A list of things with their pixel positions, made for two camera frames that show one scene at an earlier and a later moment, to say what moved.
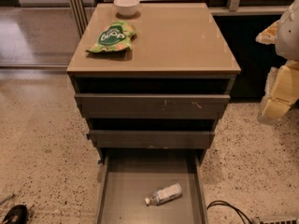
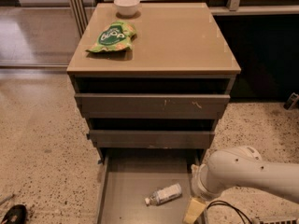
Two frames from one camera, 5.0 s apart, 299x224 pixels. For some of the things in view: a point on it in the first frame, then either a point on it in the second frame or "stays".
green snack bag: x=115 y=36 stays
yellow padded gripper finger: x=281 y=91 → x=193 y=211
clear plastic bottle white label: x=163 y=194 stays
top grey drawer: x=151 y=106 stays
